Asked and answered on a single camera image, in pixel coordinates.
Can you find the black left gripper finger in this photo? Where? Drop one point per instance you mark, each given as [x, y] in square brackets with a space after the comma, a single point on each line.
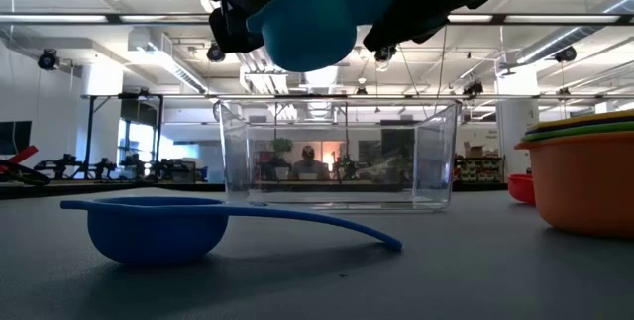
[233, 32]

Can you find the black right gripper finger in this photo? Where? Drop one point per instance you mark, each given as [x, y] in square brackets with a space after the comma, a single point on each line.
[411, 18]

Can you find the teal plastic measuring cup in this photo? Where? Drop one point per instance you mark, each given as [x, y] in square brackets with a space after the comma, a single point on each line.
[312, 28]

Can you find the yellow plastic measuring cup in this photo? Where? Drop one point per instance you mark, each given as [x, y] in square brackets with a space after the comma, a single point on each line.
[599, 117]

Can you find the purple plastic measuring cup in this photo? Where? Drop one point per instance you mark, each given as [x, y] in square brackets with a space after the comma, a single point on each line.
[594, 123]

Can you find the green plastic measuring cup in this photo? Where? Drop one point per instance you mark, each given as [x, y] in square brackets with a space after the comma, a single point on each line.
[584, 132]

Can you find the red plastic measuring cup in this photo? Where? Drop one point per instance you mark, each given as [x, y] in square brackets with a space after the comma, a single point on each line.
[522, 188]

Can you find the blue plastic measuring cup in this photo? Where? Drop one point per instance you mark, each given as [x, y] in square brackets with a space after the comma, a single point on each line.
[158, 231]

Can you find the clear plastic basket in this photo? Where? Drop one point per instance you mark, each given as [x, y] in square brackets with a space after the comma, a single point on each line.
[342, 161]

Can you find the green potted plant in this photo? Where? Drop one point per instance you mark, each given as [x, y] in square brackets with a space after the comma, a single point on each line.
[281, 149]

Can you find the brown cardboard box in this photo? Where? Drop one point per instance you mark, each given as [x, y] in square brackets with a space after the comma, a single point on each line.
[474, 150]

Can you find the person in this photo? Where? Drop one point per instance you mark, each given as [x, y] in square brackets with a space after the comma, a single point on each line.
[308, 164]

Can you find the shelf with small bins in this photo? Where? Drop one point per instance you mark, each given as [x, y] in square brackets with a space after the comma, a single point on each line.
[479, 169]

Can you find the red and black tool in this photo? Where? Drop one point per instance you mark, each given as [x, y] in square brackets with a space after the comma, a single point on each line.
[20, 169]

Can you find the black ceiling camera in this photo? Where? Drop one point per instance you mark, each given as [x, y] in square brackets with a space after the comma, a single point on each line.
[384, 54]
[48, 59]
[215, 52]
[565, 54]

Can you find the silver ventilation duct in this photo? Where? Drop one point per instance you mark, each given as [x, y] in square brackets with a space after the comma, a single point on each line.
[560, 37]

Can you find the black metal frame stand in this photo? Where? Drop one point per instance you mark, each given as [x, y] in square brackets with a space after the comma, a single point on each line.
[90, 132]

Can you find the black wall monitor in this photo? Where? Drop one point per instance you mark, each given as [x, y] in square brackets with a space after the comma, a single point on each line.
[15, 137]

